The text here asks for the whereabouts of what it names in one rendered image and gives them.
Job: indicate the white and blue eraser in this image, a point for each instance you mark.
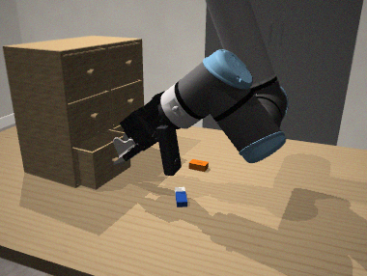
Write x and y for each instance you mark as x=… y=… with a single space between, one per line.
x=180 y=197

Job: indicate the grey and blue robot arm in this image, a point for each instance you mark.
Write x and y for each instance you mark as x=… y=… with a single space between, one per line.
x=222 y=86

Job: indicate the dark brown chest of drawers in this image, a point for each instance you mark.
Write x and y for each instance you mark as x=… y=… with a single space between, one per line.
x=39 y=95

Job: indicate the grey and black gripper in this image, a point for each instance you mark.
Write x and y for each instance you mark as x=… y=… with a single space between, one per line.
x=140 y=130

